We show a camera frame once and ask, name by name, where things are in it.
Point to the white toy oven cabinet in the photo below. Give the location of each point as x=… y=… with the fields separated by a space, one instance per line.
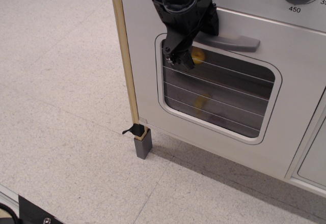
x=280 y=30

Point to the grey oven door handle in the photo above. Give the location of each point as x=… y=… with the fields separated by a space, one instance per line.
x=240 y=44

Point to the yellow toy banana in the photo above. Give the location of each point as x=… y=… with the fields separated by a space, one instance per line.
x=200 y=102

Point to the aluminium frame rail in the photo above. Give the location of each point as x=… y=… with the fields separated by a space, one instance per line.
x=10 y=199

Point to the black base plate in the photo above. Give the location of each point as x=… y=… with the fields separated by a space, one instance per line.
x=31 y=213

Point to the black tape piece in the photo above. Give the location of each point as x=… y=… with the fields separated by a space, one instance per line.
x=136 y=130

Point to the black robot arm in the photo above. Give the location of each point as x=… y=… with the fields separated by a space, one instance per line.
x=184 y=19

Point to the purple toy eggplant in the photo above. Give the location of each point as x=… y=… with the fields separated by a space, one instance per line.
x=217 y=120

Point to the grey plastic foot cap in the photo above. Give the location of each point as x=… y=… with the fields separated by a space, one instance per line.
x=143 y=147

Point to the wooden corner post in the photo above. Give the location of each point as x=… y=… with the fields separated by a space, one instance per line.
x=122 y=35

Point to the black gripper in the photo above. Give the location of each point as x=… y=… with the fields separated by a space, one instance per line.
x=183 y=26

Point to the white cabinet door right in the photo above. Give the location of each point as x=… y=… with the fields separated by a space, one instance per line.
x=307 y=169

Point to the white oven door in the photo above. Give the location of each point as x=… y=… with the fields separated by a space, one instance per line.
x=216 y=94

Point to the yellow handled toy knife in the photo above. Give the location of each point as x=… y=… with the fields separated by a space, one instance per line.
x=198 y=55

